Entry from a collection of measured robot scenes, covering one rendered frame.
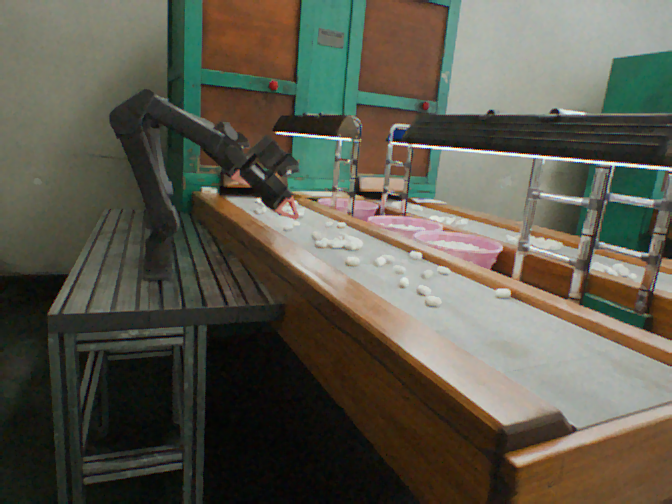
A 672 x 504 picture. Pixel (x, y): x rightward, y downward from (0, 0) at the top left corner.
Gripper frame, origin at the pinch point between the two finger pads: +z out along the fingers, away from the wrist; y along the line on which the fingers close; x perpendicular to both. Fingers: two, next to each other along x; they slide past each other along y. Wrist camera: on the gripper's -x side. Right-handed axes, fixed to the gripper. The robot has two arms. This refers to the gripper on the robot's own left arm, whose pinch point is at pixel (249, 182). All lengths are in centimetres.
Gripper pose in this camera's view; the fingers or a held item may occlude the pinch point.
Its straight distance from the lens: 173.3
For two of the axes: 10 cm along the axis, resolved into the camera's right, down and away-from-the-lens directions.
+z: 6.3, 6.0, 4.9
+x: -6.4, 7.6, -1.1
